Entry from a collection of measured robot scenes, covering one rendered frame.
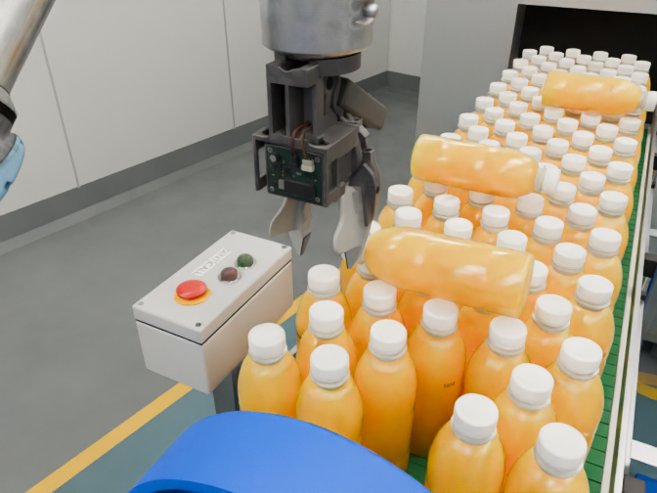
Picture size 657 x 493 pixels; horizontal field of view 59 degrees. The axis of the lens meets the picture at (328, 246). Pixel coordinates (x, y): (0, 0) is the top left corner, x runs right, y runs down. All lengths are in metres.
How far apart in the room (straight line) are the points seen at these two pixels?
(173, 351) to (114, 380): 1.58
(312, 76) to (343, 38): 0.04
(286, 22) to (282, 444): 0.29
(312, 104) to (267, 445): 0.26
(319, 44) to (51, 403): 1.96
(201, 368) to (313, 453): 0.36
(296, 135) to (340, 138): 0.04
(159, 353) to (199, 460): 0.37
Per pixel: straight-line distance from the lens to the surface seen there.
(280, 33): 0.46
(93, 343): 2.47
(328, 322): 0.63
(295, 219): 0.58
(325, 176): 0.47
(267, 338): 0.61
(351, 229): 0.54
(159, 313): 0.69
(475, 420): 0.55
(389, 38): 5.30
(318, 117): 0.47
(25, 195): 3.29
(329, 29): 0.45
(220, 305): 0.69
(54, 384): 2.35
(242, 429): 0.38
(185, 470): 0.38
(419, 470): 0.77
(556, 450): 0.54
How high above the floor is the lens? 1.51
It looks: 32 degrees down
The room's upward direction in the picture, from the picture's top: straight up
